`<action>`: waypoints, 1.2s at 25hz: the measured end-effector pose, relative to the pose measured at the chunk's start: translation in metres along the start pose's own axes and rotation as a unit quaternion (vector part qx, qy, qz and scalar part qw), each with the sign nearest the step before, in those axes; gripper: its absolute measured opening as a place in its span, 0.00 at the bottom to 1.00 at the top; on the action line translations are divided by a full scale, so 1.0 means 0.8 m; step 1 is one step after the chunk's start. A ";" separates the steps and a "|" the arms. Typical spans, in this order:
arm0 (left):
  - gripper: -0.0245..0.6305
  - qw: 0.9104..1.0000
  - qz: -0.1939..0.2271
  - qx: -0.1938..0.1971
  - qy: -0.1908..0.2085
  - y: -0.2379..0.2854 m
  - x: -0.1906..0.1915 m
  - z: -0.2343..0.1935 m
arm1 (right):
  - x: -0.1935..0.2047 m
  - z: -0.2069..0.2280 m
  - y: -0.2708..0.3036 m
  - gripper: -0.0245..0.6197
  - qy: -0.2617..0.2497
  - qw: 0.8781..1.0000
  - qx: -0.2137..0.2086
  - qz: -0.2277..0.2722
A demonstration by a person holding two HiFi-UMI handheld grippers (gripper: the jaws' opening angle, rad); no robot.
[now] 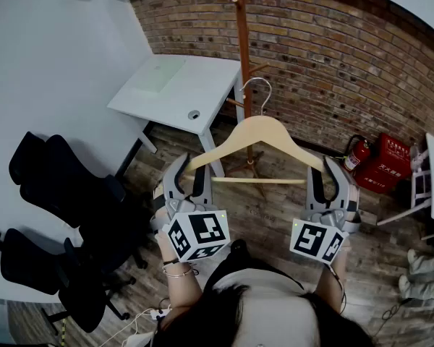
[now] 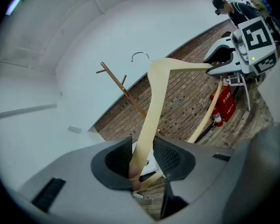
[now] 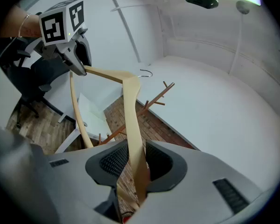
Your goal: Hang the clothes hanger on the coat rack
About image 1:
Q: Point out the red fire extinguisher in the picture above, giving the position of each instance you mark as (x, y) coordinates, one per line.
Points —
(356, 155)

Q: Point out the brown wooden coat rack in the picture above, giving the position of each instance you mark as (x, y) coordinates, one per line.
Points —
(243, 31)

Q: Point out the person's black trousers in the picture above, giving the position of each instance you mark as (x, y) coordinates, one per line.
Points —
(246, 266)

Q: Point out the person's right forearm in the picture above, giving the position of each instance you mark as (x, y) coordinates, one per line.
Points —
(332, 284)

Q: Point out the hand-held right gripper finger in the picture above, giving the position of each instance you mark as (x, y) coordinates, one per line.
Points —
(314, 193)
(345, 193)

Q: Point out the black office chair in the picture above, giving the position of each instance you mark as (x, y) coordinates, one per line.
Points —
(32, 262)
(76, 179)

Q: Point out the light wooden hanger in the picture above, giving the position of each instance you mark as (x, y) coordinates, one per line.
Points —
(260, 128)

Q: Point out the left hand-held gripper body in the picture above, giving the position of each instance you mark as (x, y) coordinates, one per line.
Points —
(202, 230)

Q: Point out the red fire equipment box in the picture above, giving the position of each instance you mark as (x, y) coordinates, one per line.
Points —
(383, 168)

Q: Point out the white power strip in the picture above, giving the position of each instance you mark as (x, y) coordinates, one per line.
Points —
(159, 313)

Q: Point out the person's beige top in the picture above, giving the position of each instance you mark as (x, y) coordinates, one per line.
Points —
(271, 302)

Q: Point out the white desk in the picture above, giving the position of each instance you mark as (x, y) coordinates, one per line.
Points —
(173, 99)

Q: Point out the person's left forearm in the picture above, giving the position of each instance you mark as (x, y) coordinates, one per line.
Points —
(181, 291)

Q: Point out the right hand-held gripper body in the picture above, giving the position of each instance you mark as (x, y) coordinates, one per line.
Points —
(311, 237)

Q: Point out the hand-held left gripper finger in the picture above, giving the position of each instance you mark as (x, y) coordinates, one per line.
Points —
(202, 188)
(171, 183)

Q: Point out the person's black shoe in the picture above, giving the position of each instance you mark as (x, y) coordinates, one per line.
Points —
(238, 247)

